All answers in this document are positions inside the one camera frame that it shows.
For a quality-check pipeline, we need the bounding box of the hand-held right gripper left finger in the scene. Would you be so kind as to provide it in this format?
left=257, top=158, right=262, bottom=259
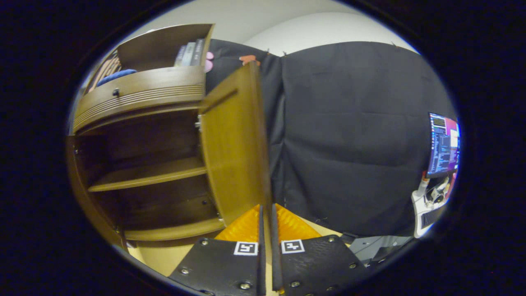
left=168, top=204, right=267, bottom=296

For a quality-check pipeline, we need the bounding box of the computer monitor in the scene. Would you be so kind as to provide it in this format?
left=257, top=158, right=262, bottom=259
left=426, top=112, right=461, bottom=178

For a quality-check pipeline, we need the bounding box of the wooden cabinet drawer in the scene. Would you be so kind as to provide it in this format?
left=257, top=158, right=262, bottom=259
left=73, top=66, right=206, bottom=133

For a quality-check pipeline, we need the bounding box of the black book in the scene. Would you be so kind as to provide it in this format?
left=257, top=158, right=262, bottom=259
left=190, top=39, right=205, bottom=67

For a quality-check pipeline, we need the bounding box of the black backdrop cloth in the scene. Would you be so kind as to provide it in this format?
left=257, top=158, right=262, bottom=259
left=205, top=39, right=457, bottom=238

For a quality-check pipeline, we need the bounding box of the wooden double-door shoe cabinet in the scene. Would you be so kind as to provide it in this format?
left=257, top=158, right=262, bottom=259
left=66, top=23, right=273, bottom=252

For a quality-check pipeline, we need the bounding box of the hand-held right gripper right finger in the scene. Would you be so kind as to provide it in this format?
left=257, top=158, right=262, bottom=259
left=270, top=203, right=369, bottom=296

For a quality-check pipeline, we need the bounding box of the wooden inner cabinet shelf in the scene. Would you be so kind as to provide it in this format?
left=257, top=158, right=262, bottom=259
left=88, top=157, right=208, bottom=193

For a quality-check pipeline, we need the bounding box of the blue folded towel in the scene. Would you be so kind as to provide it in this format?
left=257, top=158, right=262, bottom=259
left=97, top=69, right=138, bottom=87

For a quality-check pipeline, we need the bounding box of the grey book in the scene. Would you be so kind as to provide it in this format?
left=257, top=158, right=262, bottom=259
left=182, top=42, right=197, bottom=67

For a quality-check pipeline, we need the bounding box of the wooden slatted rack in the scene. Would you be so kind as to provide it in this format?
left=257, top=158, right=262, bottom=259
left=88, top=55, right=122, bottom=94

